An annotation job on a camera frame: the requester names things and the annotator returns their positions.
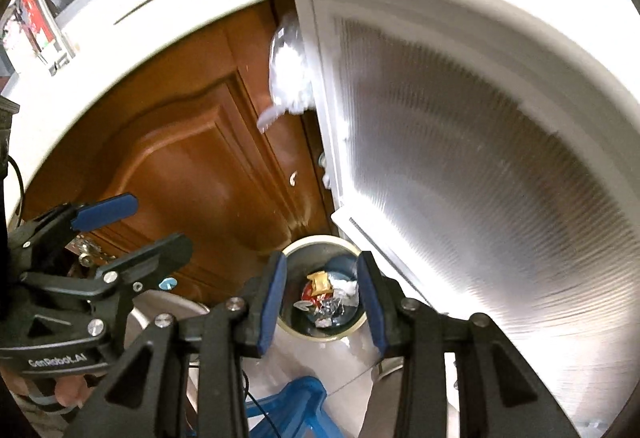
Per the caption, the wooden cabinet door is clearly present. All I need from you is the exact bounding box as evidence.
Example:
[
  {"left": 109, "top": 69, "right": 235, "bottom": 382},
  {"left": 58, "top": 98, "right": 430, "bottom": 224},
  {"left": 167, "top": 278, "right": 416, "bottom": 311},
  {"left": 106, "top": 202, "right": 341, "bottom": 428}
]
[{"left": 22, "top": 0, "right": 336, "bottom": 304}]

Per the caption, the clear plastic bag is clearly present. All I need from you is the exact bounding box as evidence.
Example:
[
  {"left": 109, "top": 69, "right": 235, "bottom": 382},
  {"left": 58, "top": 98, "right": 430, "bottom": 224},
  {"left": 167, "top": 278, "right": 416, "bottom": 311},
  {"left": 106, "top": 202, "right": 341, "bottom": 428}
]
[{"left": 256, "top": 10, "right": 318, "bottom": 134}]

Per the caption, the blue plastic stool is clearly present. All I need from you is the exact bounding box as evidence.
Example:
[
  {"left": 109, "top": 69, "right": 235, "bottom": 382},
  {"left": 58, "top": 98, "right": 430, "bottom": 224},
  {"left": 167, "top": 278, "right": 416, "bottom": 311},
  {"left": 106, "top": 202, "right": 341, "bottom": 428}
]
[{"left": 245, "top": 378, "right": 327, "bottom": 438}]

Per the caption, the white paper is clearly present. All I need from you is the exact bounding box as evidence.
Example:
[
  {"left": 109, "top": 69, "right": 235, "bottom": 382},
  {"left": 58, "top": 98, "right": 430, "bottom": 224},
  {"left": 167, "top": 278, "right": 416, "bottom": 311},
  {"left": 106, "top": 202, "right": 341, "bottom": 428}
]
[{"left": 330, "top": 274, "right": 360, "bottom": 296}]

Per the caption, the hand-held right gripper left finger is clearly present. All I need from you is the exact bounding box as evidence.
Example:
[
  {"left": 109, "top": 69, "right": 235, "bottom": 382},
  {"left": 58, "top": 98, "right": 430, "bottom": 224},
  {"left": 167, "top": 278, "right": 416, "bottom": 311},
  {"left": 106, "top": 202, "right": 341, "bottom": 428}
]
[{"left": 62, "top": 252, "right": 288, "bottom": 438}]

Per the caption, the red snack packet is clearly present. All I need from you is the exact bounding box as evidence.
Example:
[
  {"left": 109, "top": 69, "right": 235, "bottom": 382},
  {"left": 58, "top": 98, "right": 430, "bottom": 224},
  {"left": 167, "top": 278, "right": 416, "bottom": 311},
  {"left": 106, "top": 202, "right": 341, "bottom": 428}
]
[{"left": 301, "top": 280, "right": 326, "bottom": 306}]

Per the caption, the person's left hand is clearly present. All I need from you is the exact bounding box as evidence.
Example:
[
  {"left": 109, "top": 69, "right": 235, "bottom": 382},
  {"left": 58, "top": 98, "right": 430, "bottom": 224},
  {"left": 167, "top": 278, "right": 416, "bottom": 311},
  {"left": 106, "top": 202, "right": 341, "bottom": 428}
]
[{"left": 12, "top": 370, "right": 98, "bottom": 414}]

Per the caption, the blue trash bin cream rim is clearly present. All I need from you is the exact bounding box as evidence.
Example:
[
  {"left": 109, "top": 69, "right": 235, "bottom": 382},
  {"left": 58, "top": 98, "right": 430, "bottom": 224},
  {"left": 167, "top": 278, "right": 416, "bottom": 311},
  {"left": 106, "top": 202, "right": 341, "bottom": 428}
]
[{"left": 274, "top": 234, "right": 371, "bottom": 344}]

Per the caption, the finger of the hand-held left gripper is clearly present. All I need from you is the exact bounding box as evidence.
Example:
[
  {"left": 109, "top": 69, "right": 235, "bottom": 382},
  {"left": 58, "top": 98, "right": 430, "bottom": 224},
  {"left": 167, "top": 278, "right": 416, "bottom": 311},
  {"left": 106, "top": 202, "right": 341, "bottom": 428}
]
[
  {"left": 7, "top": 194, "right": 139, "bottom": 269},
  {"left": 20, "top": 233, "right": 193, "bottom": 319}
]

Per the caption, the red pink package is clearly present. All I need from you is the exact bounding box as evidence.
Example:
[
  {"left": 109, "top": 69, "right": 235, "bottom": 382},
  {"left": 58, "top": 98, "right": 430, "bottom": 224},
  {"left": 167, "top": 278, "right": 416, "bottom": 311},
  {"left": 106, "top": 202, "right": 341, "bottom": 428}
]
[{"left": 20, "top": 0, "right": 56, "bottom": 64}]

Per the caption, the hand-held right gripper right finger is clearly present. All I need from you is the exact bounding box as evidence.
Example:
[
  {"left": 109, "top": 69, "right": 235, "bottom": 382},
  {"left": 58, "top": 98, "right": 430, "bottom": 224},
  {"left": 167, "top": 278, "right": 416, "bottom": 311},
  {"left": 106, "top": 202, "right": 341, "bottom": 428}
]
[{"left": 356, "top": 250, "right": 581, "bottom": 438}]

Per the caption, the yellow brown paper packet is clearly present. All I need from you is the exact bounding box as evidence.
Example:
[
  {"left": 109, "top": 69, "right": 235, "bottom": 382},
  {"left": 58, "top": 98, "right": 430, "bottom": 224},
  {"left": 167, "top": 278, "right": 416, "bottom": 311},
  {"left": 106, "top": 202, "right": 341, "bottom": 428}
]
[{"left": 306, "top": 270, "right": 335, "bottom": 295}]

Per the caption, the thin black cable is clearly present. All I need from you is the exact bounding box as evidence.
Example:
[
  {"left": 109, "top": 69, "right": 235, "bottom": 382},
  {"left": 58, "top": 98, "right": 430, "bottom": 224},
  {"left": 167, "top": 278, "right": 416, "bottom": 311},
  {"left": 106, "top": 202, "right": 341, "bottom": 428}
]
[{"left": 242, "top": 370, "right": 281, "bottom": 438}]

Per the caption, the foil wrapper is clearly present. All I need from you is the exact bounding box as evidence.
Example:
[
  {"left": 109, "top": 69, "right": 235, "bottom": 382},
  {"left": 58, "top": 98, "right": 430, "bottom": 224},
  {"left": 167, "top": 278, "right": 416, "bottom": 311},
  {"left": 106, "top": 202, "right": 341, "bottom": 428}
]
[{"left": 312, "top": 295, "right": 351, "bottom": 326}]

